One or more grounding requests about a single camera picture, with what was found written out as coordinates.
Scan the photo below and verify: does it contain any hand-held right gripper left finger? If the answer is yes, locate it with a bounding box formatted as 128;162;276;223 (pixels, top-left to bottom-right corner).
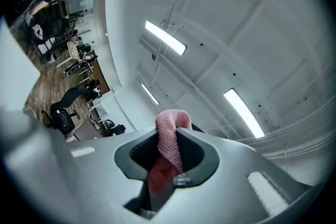
60;127;160;223

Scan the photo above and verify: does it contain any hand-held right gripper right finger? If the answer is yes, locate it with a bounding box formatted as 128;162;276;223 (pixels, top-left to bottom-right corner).
153;127;313;224

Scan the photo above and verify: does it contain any pink knitted cloth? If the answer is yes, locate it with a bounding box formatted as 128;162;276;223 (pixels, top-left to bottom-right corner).
148;109;192;194

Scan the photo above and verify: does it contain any dark table with white legs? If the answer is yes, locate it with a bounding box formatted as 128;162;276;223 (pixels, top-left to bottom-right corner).
72;119;105;142

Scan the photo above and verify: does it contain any black office chair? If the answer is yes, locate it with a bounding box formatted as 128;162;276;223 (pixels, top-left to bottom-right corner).
41;86;88;136

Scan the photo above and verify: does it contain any long ceiling light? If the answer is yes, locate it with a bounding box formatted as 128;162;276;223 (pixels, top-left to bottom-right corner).
223;88;266;139
144;20;188;56
141;82;160;105

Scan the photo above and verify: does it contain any yellow wooden table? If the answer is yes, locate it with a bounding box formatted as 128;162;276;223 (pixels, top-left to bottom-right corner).
56;41;81;68

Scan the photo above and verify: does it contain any black metal rack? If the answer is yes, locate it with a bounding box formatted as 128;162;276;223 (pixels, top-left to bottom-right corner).
27;4;82;57

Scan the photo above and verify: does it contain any black printed shirt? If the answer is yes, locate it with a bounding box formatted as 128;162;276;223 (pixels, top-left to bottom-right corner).
28;17;70;42

